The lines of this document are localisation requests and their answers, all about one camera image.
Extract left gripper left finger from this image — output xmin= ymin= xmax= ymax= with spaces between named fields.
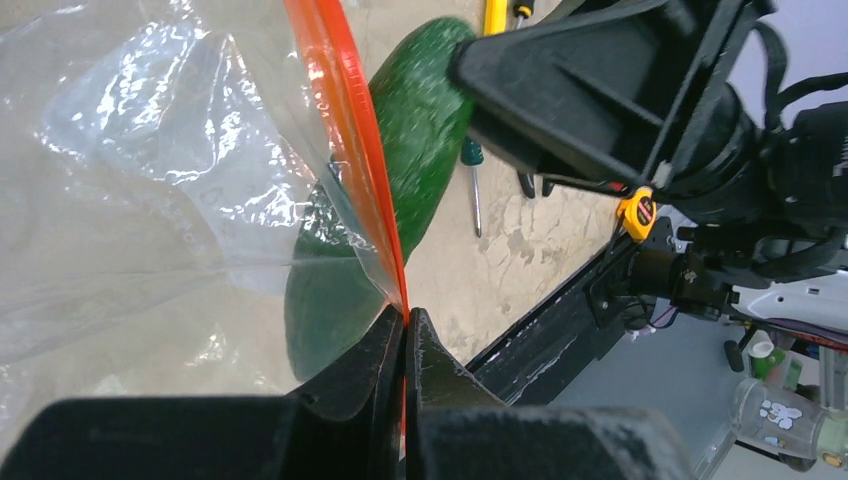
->
xmin=1 ymin=308 xmax=405 ymax=479

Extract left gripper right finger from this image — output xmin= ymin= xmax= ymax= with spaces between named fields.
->
xmin=405 ymin=308 xmax=693 ymax=479

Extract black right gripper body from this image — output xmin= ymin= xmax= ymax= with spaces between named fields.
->
xmin=450 ymin=1 xmax=775 ymax=219

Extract dark green cucumber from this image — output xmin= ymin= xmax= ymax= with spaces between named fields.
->
xmin=283 ymin=16 xmax=478 ymax=384

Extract clear zip top bag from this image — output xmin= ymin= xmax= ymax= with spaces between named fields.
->
xmin=1 ymin=1 xmax=402 ymax=451

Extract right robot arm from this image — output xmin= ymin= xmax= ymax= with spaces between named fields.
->
xmin=449 ymin=1 xmax=847 ymax=342

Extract yellow tape measure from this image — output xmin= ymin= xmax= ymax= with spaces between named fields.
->
xmin=616 ymin=187 xmax=657 ymax=243

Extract black pliers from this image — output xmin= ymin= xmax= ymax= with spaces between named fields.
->
xmin=516 ymin=172 xmax=555 ymax=199

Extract clear glass cup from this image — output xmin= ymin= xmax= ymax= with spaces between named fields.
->
xmin=729 ymin=378 xmax=847 ymax=470

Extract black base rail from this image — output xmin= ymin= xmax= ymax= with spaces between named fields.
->
xmin=466 ymin=237 xmax=643 ymax=405

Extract yellow handled screwdriver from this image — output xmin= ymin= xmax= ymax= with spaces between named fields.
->
xmin=482 ymin=0 xmax=509 ymax=36

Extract green handled screwdriver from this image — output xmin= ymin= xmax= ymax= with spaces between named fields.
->
xmin=460 ymin=137 xmax=484 ymax=238

